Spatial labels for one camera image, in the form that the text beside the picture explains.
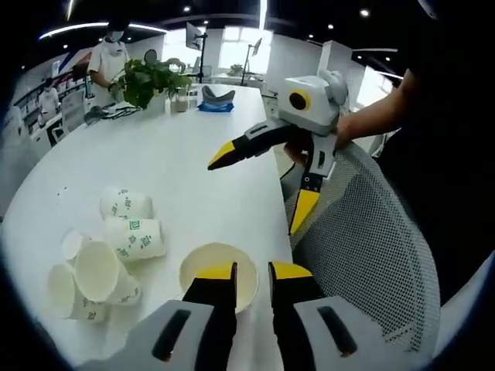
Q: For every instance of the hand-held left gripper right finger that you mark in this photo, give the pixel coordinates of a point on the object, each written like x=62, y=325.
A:
x=301, y=324

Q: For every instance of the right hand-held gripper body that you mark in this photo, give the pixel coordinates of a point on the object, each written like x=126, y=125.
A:
x=317, y=104

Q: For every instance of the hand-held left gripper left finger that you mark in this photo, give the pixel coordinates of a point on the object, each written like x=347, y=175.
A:
x=209, y=320

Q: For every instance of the person's right hand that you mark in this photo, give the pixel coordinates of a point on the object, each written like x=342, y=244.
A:
x=346, y=131

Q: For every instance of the blue packet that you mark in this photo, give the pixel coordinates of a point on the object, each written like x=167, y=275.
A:
x=216, y=108

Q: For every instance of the grey neck pillow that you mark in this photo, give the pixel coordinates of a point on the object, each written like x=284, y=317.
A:
x=218, y=96

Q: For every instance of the glass jar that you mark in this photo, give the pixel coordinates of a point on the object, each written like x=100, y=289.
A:
x=178, y=104
x=192, y=97

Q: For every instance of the black monitor on stand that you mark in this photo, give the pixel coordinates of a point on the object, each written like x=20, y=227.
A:
x=192, y=36
x=257, y=47

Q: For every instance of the white table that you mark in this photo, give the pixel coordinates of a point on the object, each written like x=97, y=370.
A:
x=174, y=174

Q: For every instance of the grey mesh office chair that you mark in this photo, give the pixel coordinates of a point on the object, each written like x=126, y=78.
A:
x=367, y=251

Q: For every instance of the white plant pot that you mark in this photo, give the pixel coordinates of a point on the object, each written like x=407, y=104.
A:
x=156, y=103

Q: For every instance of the person's black shirt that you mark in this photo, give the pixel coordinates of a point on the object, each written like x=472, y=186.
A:
x=444, y=174

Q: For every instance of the green potted plant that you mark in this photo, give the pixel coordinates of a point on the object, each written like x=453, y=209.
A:
x=147, y=81

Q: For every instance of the grey round device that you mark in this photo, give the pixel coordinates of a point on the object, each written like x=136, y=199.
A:
x=94, y=114

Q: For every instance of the white office chair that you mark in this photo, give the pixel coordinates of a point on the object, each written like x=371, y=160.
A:
x=72, y=110

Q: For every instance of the curved ceiling light strip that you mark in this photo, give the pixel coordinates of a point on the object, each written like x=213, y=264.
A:
x=77, y=28

